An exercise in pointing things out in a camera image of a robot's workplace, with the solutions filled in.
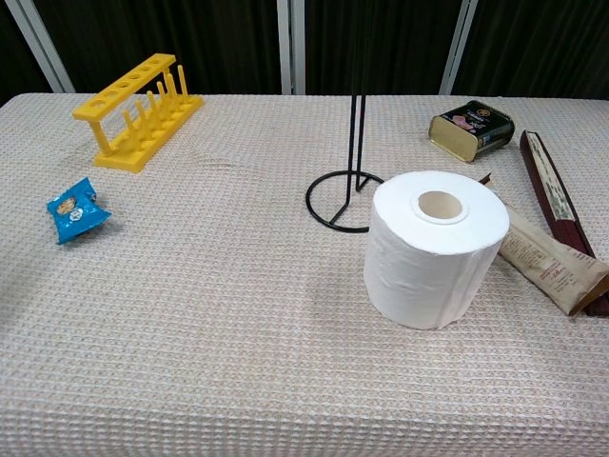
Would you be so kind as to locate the white toilet paper roll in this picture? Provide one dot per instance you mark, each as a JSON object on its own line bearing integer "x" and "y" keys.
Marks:
{"x": 428, "y": 266}

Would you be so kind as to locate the beige waffle tablecloth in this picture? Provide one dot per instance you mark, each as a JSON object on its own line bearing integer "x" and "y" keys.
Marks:
{"x": 214, "y": 333}

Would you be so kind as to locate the dark rectangular tin can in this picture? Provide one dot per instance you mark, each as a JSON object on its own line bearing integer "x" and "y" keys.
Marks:
{"x": 471, "y": 128}

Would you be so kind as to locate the yellow test tube rack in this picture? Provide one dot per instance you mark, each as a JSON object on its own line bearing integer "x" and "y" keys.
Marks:
{"x": 123, "y": 157}

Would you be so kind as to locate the dark green curtain panel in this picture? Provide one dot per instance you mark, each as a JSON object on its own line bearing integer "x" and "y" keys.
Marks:
{"x": 166, "y": 33}
{"x": 542, "y": 47}
{"x": 14, "y": 57}
{"x": 380, "y": 43}

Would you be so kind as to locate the blue snack packet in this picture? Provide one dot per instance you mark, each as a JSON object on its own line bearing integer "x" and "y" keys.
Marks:
{"x": 76, "y": 214}

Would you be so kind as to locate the brown paper packet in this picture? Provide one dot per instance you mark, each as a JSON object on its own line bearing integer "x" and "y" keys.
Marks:
{"x": 547, "y": 259}

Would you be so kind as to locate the long brown flat box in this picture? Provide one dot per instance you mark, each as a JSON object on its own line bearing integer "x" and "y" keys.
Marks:
{"x": 547, "y": 176}

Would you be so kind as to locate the grey partition post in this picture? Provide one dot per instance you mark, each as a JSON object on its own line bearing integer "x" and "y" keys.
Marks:
{"x": 40, "y": 47}
{"x": 291, "y": 47}
{"x": 457, "y": 47}

